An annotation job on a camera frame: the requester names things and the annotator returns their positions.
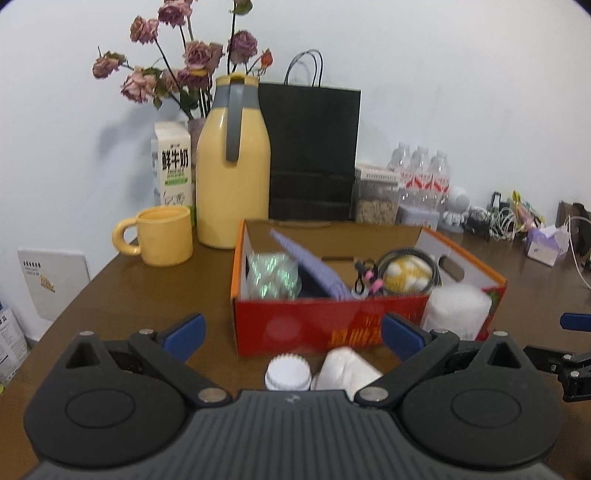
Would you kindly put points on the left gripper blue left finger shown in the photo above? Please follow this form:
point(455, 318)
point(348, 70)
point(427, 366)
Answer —
point(183, 339)

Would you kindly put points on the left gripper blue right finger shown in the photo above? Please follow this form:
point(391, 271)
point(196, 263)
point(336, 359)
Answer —
point(402, 337)

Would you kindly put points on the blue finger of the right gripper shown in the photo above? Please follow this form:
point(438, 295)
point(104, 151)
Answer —
point(576, 321)

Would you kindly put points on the white cloth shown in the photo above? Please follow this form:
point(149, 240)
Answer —
point(345, 370)

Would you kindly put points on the iridescent plastic bag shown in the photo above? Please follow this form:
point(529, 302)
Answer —
point(272, 276)

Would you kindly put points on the small white bottle cap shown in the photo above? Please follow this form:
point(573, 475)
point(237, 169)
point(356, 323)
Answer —
point(288, 372)

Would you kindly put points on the purple cloth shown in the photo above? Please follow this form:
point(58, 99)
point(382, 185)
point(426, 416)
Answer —
point(323, 274)

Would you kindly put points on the white cotton swab container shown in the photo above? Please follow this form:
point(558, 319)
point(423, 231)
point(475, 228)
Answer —
point(460, 308)

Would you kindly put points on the red cardboard box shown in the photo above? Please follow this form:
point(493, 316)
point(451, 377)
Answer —
point(314, 323)

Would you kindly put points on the purple tissue pack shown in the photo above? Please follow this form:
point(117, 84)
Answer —
point(547, 245)

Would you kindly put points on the yellow mug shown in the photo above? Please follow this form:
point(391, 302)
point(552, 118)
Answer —
point(161, 236)

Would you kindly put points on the colourful snack bag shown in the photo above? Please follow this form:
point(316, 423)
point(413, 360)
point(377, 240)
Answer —
point(528, 217)

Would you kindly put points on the small printed tin box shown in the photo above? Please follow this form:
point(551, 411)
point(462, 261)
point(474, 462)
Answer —
point(415, 216)

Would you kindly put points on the white robot figurine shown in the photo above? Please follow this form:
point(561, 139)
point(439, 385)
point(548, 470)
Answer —
point(454, 210)

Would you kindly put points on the clear seed container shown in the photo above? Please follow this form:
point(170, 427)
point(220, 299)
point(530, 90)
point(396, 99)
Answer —
point(375, 202)

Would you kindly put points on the water bottle middle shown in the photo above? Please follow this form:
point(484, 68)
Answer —
point(419, 168)

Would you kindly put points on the water bottle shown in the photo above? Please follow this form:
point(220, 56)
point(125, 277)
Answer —
point(419, 168)
point(440, 172)
point(400, 164)

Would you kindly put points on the water bottle right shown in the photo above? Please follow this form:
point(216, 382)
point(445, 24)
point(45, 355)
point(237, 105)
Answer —
point(440, 172)

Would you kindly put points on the white flat box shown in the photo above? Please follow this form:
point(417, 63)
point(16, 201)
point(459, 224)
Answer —
point(372, 173)

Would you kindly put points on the white milk carton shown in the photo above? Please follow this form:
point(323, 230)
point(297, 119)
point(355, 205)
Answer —
point(171, 165)

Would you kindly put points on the water bottle left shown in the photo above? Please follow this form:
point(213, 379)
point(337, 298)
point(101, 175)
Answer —
point(400, 164)

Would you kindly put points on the yellow thermos jug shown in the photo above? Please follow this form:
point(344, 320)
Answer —
point(233, 162)

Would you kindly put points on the black paper bag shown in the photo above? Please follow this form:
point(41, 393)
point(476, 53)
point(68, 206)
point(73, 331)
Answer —
point(313, 133)

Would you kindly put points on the dried rose bouquet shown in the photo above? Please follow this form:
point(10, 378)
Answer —
point(189, 86)

